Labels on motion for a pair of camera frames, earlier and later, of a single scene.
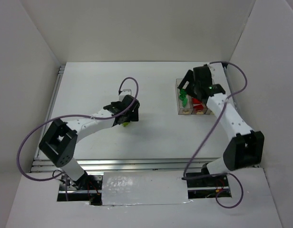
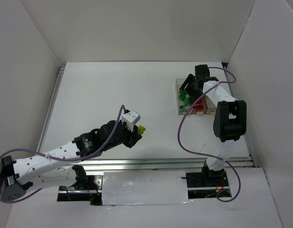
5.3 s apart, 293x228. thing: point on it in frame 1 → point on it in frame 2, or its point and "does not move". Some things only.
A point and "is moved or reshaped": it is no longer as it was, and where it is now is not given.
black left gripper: x=131 y=115 → x=132 y=137
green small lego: x=182 y=97 does not move
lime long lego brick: x=124 y=124 is moved or reshaped
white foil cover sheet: x=144 y=187 does not move
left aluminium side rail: x=53 y=99 does not move
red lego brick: x=199 y=107 does not move
